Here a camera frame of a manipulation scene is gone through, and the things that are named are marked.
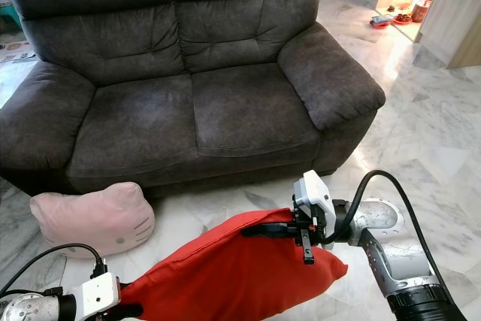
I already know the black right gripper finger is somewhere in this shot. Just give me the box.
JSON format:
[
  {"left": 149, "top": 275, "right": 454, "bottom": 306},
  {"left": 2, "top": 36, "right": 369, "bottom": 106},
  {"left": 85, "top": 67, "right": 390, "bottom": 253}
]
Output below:
[{"left": 243, "top": 222, "right": 299, "bottom": 239}]

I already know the red pillow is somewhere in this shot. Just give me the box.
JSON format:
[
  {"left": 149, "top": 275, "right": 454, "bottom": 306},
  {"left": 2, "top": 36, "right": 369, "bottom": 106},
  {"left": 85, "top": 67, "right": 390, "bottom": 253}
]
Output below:
[{"left": 116, "top": 208, "right": 349, "bottom": 321}]

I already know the dark grey two-seat sofa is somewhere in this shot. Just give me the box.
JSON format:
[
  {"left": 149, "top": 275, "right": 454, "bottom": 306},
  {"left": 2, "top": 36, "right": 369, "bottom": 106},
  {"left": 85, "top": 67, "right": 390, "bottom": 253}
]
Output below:
[{"left": 0, "top": 0, "right": 386, "bottom": 195}]

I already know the printed floor mat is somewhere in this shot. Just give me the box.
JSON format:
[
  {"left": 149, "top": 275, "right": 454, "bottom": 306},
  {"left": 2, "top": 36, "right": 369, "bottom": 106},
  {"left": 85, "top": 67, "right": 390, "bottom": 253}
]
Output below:
[{"left": 0, "top": 41, "right": 35, "bottom": 62}]

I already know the red and blue bowl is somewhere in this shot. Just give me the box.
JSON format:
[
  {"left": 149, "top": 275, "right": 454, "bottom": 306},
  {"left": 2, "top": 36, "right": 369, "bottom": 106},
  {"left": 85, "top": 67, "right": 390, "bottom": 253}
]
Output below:
[{"left": 370, "top": 14, "right": 393, "bottom": 29}]

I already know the brown red jar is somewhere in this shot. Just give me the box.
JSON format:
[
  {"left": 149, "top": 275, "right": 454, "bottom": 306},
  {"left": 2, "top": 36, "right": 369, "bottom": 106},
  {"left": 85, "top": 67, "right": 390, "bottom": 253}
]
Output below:
[{"left": 410, "top": 0, "right": 433, "bottom": 23}]

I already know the green plastic chair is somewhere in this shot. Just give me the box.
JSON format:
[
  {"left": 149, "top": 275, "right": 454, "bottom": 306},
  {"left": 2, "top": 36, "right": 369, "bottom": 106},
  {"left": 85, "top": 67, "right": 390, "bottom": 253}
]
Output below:
[{"left": 0, "top": 0, "right": 20, "bottom": 32}]

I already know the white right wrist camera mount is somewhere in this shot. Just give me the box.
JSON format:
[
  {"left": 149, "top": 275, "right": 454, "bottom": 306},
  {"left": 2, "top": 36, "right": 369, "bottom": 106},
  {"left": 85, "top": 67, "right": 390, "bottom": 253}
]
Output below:
[{"left": 293, "top": 170, "right": 331, "bottom": 224}]

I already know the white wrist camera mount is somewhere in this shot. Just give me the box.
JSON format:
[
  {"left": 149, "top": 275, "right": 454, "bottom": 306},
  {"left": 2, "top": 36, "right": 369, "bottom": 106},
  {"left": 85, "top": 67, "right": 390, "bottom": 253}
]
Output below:
[
  {"left": 293, "top": 170, "right": 331, "bottom": 224},
  {"left": 74, "top": 274, "right": 121, "bottom": 319}
]

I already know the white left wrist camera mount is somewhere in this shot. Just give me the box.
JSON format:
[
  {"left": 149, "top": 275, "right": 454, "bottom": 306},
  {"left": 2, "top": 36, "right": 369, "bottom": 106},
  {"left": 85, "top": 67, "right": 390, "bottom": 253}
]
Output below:
[{"left": 74, "top": 274, "right": 121, "bottom": 319}]

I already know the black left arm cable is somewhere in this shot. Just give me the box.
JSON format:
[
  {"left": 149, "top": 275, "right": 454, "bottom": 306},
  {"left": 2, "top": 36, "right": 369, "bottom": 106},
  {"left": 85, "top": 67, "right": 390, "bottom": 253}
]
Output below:
[{"left": 0, "top": 243, "right": 107, "bottom": 299}]

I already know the light wooden wall panel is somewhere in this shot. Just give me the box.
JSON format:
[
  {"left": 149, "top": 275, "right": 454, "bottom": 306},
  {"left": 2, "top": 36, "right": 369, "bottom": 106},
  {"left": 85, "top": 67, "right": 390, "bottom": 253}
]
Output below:
[{"left": 417, "top": 0, "right": 481, "bottom": 70}]

